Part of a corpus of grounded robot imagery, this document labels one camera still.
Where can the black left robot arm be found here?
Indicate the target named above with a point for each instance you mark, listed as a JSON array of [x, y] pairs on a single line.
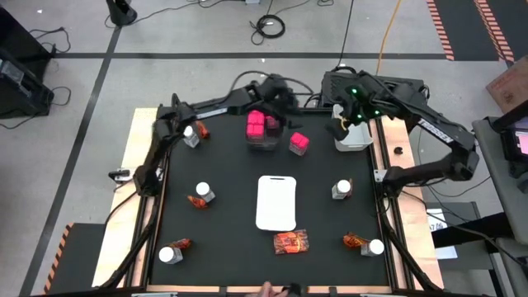
[[158, 140]]

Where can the silver metal bracket plate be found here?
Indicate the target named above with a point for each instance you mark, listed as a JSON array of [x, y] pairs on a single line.
[[379, 175], [119, 176]]

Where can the brown cardboard box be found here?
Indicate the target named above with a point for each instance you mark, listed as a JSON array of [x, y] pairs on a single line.
[[511, 84]]

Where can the black equipment case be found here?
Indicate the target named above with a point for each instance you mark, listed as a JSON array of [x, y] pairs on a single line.
[[20, 95]]

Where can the white frame bracket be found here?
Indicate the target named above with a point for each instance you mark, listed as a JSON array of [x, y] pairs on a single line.
[[154, 295]]

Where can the monitor with pink screen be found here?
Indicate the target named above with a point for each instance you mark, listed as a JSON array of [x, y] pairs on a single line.
[[520, 142]]

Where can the white plastic bin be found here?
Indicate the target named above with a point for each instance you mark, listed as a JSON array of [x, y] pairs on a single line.
[[275, 204]]

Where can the white paper sheet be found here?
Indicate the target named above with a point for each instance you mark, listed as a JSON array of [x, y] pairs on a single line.
[[437, 222]]

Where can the person's hand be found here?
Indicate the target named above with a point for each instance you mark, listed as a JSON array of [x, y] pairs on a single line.
[[268, 290]]

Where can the small yellow tag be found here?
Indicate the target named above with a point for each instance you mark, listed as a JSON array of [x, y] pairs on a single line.
[[342, 123]]

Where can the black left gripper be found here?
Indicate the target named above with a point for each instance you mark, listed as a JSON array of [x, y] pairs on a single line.
[[278, 97]]

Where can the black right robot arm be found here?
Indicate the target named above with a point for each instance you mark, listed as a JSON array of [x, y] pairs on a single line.
[[437, 128]]

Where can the black orange striped floor mat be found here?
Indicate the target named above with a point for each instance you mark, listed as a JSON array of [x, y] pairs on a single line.
[[78, 255], [466, 29]]

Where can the dark grey plastic bin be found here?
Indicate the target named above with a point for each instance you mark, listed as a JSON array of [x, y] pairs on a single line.
[[264, 145]]

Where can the grey desk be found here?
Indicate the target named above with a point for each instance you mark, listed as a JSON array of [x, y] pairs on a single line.
[[499, 194]]

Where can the light grey plastic bin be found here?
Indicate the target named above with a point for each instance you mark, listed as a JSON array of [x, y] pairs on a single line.
[[359, 140]]

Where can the black perforated metal box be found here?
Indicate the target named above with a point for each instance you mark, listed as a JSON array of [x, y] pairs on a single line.
[[328, 90]]

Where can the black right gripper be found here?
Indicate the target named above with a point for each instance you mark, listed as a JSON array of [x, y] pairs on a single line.
[[361, 99]]

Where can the white cap seasoning jar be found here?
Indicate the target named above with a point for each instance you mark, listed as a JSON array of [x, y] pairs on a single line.
[[202, 188], [167, 254], [189, 132], [343, 187], [376, 246]]

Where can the black cabinet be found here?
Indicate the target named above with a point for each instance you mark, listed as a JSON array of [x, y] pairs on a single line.
[[16, 37]]

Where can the black stand base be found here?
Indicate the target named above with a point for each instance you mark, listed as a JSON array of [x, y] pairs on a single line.
[[121, 12]]

